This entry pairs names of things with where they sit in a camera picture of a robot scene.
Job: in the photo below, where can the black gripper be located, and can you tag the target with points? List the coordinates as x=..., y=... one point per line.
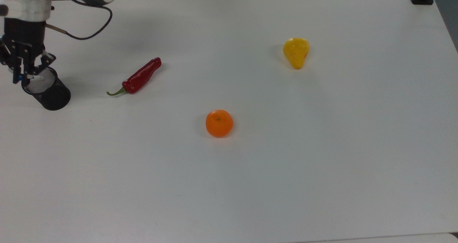
x=23, y=35

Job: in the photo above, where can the blue capped white marker pen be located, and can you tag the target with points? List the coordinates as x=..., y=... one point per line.
x=35, y=77

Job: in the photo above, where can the black mesh pen cup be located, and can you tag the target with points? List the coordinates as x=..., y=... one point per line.
x=52, y=94

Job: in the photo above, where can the red chili pepper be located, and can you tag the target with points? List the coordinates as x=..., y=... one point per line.
x=141, y=76

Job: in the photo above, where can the orange mandarin fruit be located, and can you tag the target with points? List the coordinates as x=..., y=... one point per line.
x=219, y=123

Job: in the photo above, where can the yellow pear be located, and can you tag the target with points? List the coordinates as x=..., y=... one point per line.
x=296, y=52

